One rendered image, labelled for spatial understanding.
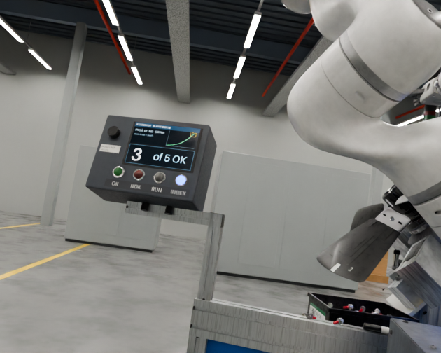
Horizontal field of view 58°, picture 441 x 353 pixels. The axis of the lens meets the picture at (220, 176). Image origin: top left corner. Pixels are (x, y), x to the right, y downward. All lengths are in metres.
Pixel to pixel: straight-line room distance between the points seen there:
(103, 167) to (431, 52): 0.70
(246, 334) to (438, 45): 0.67
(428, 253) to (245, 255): 5.58
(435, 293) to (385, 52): 0.82
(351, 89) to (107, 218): 7.89
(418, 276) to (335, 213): 5.86
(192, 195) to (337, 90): 0.43
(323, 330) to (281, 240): 5.90
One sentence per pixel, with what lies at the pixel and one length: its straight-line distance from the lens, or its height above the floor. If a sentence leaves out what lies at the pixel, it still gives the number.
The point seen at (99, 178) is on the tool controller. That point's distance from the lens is 0.94.
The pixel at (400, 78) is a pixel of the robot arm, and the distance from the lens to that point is 0.53.
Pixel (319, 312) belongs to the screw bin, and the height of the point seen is 0.85.
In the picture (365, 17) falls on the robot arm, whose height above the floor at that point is 1.32.
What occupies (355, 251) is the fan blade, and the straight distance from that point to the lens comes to 1.28.
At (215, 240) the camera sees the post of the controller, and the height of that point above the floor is 0.99.
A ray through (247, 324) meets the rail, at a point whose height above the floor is 0.83.
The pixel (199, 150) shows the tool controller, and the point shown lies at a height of 1.19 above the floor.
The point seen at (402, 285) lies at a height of 0.92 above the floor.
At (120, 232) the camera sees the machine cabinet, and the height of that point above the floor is 0.31.
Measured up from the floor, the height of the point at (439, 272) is 0.98.
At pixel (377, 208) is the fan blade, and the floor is 1.15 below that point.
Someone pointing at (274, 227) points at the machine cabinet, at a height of 0.90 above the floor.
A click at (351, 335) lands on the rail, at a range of 0.92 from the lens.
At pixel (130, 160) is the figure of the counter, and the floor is 1.15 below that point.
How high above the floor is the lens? 1.07
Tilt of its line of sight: 5 degrees up
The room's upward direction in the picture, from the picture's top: 8 degrees clockwise
